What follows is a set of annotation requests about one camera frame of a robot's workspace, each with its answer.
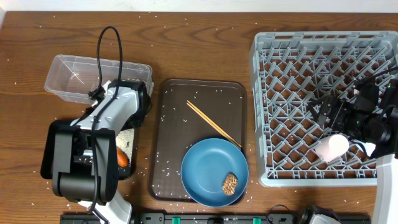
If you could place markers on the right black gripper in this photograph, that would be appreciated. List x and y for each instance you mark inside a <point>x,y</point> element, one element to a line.
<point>342,107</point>

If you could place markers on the pink cup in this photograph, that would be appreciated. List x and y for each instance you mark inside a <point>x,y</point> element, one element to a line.
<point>332,147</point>

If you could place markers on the orange carrot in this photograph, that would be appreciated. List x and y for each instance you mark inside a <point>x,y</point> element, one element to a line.
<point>122,158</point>

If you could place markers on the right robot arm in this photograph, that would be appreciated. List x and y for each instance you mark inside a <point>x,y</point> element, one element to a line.
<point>369,121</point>

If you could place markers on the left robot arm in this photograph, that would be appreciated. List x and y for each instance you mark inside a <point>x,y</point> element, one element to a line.
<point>81,158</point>

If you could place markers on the grey dishwasher rack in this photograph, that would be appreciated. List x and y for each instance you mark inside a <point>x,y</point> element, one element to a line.
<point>291,69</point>

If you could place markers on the black waste tray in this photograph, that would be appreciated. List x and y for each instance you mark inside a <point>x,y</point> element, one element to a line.
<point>126,140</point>

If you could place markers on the brown mushroom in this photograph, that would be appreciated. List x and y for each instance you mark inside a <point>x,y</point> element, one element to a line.
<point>230,184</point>

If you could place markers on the large blue plate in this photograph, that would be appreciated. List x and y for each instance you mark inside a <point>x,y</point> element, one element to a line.
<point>205,168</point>

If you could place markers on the brown serving tray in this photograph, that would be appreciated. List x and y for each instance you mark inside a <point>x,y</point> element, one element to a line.
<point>178,128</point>

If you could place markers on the clear plastic bin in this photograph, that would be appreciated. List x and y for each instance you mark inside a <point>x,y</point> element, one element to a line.
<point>72,77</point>

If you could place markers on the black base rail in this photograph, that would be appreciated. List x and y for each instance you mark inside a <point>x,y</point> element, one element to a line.
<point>311,214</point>

